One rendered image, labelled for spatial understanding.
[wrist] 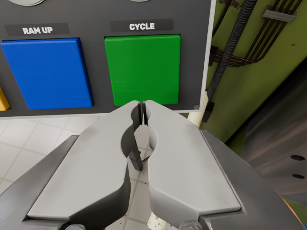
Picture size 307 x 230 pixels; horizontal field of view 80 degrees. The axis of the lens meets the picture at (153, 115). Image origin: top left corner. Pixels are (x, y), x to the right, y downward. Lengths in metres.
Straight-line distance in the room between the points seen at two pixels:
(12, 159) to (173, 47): 1.41
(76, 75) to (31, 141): 1.30
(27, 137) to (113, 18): 1.38
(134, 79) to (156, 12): 0.07
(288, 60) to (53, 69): 0.49
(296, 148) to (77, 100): 0.42
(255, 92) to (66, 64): 0.54
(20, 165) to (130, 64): 1.32
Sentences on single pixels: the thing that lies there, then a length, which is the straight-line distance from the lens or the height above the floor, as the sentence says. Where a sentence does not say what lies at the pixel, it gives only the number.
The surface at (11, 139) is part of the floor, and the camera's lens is 1.58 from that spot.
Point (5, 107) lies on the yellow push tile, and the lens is 0.27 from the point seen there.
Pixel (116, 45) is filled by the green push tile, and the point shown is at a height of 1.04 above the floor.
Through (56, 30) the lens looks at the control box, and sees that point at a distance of 0.22.
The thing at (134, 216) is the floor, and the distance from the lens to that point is 1.17.
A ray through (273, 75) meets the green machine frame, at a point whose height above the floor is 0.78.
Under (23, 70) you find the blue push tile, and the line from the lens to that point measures 0.24.
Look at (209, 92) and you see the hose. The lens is 0.64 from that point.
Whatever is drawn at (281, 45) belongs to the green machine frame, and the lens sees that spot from 0.53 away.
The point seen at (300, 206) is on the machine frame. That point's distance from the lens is 0.87.
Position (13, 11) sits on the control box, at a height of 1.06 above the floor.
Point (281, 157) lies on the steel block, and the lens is 0.52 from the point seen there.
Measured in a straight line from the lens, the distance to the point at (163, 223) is 0.52.
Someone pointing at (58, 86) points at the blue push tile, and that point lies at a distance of 0.23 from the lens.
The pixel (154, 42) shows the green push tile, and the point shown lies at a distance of 0.19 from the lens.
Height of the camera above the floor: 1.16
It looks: 61 degrees down
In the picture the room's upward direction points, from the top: 2 degrees counter-clockwise
